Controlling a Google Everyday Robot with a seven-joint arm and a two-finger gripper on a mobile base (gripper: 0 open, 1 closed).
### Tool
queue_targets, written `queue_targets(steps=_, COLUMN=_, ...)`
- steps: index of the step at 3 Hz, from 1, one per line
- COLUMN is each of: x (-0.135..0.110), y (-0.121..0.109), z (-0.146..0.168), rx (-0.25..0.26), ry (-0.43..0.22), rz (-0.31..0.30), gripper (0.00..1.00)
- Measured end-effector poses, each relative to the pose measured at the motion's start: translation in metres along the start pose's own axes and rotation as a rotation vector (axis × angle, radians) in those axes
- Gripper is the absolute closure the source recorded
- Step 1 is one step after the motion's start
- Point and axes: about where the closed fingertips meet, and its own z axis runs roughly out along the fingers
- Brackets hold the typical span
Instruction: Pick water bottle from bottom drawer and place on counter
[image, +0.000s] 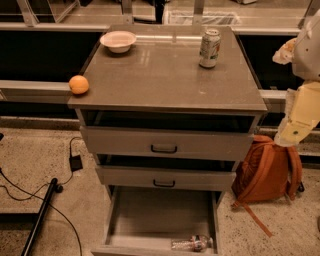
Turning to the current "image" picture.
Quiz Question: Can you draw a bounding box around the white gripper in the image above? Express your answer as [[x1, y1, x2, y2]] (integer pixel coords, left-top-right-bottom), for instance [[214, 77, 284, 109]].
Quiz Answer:
[[272, 38, 296, 65]]

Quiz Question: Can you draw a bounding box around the clear plastic water bottle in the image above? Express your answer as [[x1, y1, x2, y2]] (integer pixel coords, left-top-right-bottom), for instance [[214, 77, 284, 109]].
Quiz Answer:
[[171, 235, 213, 252]]

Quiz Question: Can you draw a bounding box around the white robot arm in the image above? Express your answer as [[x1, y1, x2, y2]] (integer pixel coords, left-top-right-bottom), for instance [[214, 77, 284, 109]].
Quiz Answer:
[[272, 10, 320, 147]]

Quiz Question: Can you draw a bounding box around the grey drawer cabinet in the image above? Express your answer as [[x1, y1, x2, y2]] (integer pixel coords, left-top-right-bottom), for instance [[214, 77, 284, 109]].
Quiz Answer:
[[67, 23, 269, 256]]

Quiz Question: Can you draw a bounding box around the grey middle drawer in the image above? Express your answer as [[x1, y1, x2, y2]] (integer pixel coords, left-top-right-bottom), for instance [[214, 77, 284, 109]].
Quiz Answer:
[[96, 155, 238, 191]]

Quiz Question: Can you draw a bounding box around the grey drawer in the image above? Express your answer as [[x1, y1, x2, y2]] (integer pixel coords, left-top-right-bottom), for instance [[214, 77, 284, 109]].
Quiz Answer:
[[96, 155, 238, 191], [91, 187, 220, 256], [80, 111, 256, 161]]

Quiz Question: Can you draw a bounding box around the grey top drawer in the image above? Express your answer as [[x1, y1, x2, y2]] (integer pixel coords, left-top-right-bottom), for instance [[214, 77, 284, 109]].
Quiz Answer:
[[80, 111, 256, 161]]

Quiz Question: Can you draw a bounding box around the grey bottom drawer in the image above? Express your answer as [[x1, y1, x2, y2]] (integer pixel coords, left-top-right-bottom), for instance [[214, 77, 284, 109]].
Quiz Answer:
[[91, 187, 220, 256]]

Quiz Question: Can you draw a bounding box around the white green soda can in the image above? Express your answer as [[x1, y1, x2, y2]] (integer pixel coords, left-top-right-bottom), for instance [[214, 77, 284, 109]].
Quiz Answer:
[[199, 29, 221, 68]]

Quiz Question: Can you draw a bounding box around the orange backpack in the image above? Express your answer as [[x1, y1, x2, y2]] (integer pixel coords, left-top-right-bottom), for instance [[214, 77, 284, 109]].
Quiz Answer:
[[232, 135, 302, 237]]

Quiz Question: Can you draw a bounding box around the white bowl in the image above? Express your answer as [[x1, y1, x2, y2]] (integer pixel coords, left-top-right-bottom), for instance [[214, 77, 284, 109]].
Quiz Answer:
[[100, 31, 136, 53]]

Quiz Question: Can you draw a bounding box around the orange fruit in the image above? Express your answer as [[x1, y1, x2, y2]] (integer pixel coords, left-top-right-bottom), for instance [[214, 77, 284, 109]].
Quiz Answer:
[[69, 75, 89, 95]]

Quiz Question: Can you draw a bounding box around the black power adapter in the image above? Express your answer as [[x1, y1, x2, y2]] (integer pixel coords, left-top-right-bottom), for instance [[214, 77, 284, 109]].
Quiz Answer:
[[69, 155, 83, 172]]

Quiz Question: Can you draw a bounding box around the black pole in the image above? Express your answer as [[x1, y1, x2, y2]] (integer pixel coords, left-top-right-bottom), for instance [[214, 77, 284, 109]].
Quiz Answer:
[[21, 178, 58, 256]]

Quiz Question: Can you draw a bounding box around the black cable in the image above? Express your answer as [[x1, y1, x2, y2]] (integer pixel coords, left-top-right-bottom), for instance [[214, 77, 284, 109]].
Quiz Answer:
[[0, 136, 84, 256]]

